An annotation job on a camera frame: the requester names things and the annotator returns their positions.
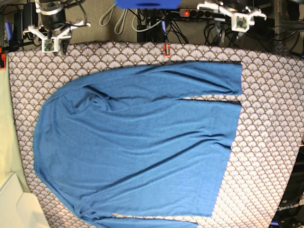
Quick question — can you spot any black OpenArm base box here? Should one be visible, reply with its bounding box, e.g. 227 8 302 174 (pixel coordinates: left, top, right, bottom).
269 166 304 228

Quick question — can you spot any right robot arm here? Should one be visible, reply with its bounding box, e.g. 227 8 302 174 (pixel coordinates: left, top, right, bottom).
23 0 91 55

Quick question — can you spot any blue long-sleeve T-shirt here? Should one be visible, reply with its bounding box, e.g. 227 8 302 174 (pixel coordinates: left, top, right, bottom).
33 62 242 228

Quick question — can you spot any fan-patterned table cloth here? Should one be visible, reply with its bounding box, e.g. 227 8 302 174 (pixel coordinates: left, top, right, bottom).
8 42 304 228

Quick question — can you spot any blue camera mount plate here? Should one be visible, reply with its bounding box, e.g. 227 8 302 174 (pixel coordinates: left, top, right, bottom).
115 0 181 9

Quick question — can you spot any black power strip red switch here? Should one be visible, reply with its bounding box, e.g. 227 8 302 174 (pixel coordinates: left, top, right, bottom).
179 9 225 19

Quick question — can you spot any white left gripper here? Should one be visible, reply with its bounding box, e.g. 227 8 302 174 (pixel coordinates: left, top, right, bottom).
197 0 266 31

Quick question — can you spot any black power adapter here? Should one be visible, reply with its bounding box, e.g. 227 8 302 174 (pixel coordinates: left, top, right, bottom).
13 2 38 42

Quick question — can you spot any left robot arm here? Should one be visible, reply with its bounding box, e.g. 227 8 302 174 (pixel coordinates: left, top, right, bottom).
197 0 267 33

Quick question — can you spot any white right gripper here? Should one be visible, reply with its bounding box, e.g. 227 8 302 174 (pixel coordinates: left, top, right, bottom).
23 20 91 55

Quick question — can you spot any orange clamp at table edge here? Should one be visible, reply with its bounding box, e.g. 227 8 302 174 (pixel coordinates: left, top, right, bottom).
0 47 6 71

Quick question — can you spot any red and grey table clamp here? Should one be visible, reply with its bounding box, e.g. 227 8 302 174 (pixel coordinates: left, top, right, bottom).
162 43 171 57

